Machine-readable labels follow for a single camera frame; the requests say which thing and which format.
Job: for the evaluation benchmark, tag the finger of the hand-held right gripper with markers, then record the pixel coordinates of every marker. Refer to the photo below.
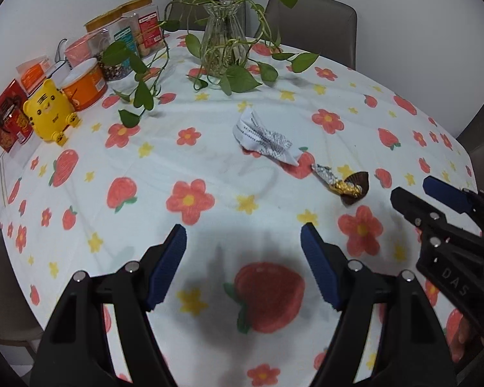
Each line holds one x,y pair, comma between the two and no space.
411,203
443,193

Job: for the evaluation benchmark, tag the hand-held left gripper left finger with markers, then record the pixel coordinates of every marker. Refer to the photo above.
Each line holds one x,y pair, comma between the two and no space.
167,266

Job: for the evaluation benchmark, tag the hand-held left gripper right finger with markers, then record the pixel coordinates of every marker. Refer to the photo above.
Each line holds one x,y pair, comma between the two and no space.
320,266

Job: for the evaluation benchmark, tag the brown fluted paper cup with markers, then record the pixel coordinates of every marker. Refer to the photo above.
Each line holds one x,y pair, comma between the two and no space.
361,183

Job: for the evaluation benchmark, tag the gold foil wrapper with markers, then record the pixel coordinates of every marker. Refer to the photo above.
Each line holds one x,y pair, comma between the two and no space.
332,179

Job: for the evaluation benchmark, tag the white floral strawberry tablecloth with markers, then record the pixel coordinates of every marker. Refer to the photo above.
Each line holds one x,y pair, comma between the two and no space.
145,177

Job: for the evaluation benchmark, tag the crumpled white paper receipt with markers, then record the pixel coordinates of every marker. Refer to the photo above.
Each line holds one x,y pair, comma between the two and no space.
262,137

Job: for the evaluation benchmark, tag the orange paper tub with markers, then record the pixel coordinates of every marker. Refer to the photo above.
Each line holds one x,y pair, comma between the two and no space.
86,86

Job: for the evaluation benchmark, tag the yellow tiger toy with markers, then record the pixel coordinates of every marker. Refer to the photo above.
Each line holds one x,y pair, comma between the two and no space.
48,109

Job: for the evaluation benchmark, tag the glass vase with vine plant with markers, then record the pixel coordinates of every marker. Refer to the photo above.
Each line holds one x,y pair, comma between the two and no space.
238,80

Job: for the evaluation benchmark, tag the jar of dark beans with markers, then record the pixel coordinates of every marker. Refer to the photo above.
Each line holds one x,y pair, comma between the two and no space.
115,68

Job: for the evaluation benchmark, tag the red printed cardboard box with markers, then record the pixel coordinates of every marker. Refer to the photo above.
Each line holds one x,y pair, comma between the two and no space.
6,117

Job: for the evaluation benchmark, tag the clear jar teal label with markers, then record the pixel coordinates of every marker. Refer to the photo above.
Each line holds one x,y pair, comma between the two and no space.
127,38

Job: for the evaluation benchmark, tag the orange packet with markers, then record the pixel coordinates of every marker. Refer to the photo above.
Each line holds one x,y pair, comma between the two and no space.
34,74

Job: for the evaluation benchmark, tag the pink plastic tub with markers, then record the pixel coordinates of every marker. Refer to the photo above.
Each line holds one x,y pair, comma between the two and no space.
82,48

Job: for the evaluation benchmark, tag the clear jar red label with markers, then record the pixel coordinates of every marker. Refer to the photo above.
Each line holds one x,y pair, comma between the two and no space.
151,28

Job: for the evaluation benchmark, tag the clear glass vase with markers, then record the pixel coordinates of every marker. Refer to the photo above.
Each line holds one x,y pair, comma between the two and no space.
226,32

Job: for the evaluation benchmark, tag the clear jar tan lid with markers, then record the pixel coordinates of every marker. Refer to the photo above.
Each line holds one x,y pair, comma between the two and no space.
103,22

